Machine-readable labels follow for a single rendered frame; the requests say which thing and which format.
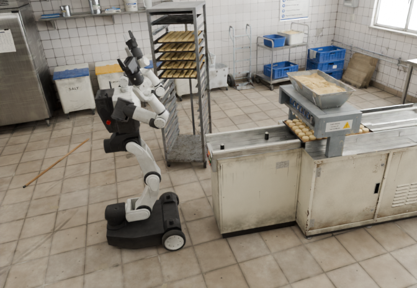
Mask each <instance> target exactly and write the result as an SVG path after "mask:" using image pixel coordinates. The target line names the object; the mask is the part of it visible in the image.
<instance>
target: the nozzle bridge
mask: <svg viewBox="0 0 417 288"><path fill-rule="evenodd" d="M291 98H292V99H291ZM290 99H291V103H292V104H291V103H290ZM294 101H295V102H296V106H297V103H298V104H299V108H300V106H302V107H303V109H302V112H303V110H304V109H305V110H306V115H307V113H308V112H309V113H310V117H311V116H313V123H311V122H310V119H307V116H303V113H300V110H296V107H293V103H294ZM279 103H280V104H285V105H286V106H287V107H288V108H289V118H288V119H298V118H300V119H301V120H302V121H304V122H305V123H306V124H307V125H308V126H309V127H310V128H311V129H312V130H313V131H314V136H315V137H316V138H325V137H327V142H326V151H325V156H326V157H327V158H332V157H337V156H342V155H343V148H344V141H345V136H346V134H352V133H359V129H360V125H361V119H362V112H361V111H359V110H357V109H356V108H355V107H353V106H351V105H350V104H348V103H347V102H345V103H344V104H343V105H342V107H337V108H331V109H320V108H319V107H317V106H316V105H315V104H314V103H312V102H311V101H309V100H308V99H307V98H306V97H304V96H303V95H301V94H300V93H299V92H298V91H296V90H295V89H294V86H293V84H290V85H283V86H279ZM292 112H293V113H294V114H295V115H297V116H298V118H296V116H295V115H293V113H292ZM310 117H309V118H310Z"/></svg>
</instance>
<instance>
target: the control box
mask: <svg viewBox="0 0 417 288"><path fill-rule="evenodd" d="M211 150H212V151H213V148H212V146H211V144H210V143H207V153H208V157H207V158H208V160H210V161H211V163H209V164H210V166H211V169H212V172H217V168H216V160H213V159H212V153H211ZM210 156H211V159H210Z"/></svg>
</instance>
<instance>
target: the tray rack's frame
mask: <svg viewBox="0 0 417 288"><path fill-rule="evenodd" d="M202 6H203V14H204V37H205V60H206V73H207V96H208V119H209V132H210V133H212V118H211V105H210V79H209V54H208V41H207V15H206V2H205V1H183V2H162V3H161V4H158V5H155V6H153V7H150V8H148V9H149V12H174V11H193V9H192V8H193V7H196V10H198V9H199V8H200V7H202ZM189 88H190V96H191V112H192V127H193V135H183V134H178V136H177V138H176V141H175V142H174V145H173V147H172V148H171V151H170V153H169V154H168V161H169V164H171V161H177V162H196V163H203V159H202V155H200V152H201V149H202V148H200V144H201V141H199V139H200V136H201V135H196V134H195V122H194V106H193V97H192V81H191V79H189ZM207 143H209V142H206V144H205V161H206V162H207V160H208V158H207Z"/></svg>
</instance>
